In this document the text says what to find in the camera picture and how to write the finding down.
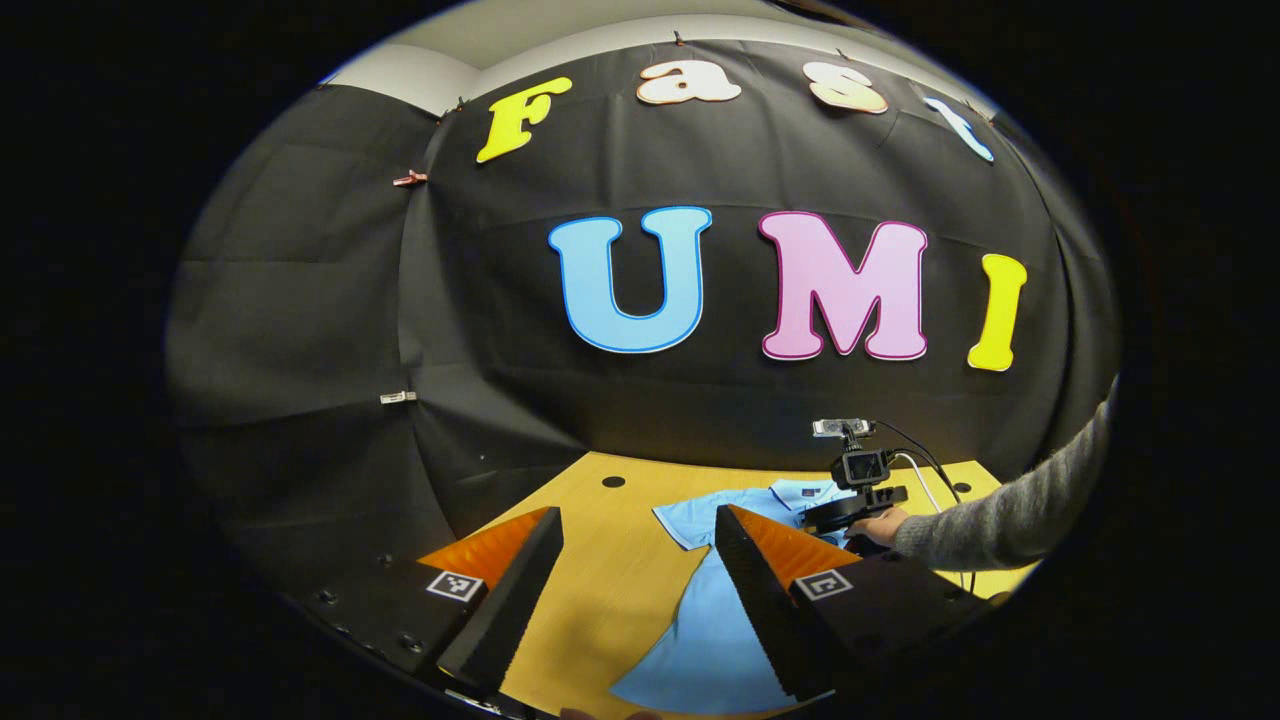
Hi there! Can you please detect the black backdrop cloth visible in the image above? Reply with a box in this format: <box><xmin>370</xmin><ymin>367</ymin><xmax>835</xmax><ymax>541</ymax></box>
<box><xmin>165</xmin><ymin>40</ymin><xmax>1121</xmax><ymax>601</ymax></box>

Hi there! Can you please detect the thin white cable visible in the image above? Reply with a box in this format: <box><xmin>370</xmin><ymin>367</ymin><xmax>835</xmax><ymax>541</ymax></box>
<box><xmin>892</xmin><ymin>453</ymin><xmax>945</xmax><ymax>514</ymax></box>

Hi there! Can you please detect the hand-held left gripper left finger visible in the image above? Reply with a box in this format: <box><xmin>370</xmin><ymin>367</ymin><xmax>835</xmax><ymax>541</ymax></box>
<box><xmin>285</xmin><ymin>506</ymin><xmax>565</xmax><ymax>696</ymax></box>

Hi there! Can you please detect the light blue T-shirt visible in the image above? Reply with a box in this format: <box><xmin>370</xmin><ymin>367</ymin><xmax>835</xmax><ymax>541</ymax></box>
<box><xmin>610</xmin><ymin>478</ymin><xmax>863</xmax><ymax>716</ymax></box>

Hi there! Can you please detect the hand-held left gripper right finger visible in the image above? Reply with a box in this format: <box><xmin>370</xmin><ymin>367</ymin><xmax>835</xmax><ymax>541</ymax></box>
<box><xmin>714</xmin><ymin>504</ymin><xmax>996</xmax><ymax>703</ymax></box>

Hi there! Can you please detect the thin black cable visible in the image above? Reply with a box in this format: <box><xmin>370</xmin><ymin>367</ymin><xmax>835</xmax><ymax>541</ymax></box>
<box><xmin>875</xmin><ymin>420</ymin><xmax>979</xmax><ymax>593</ymax></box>

